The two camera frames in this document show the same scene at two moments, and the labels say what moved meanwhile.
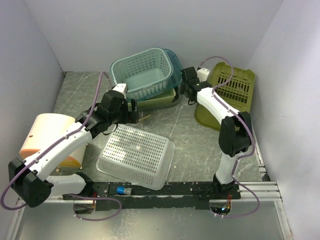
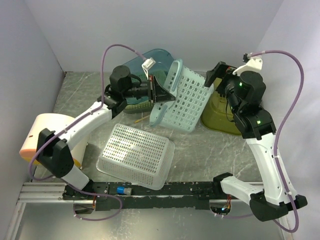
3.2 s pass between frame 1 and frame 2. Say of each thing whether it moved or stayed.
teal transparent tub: moved
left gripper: moved
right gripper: moved
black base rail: stayed
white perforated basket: stayed
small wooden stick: stayed
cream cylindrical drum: stayed
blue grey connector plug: stayed
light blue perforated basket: moved
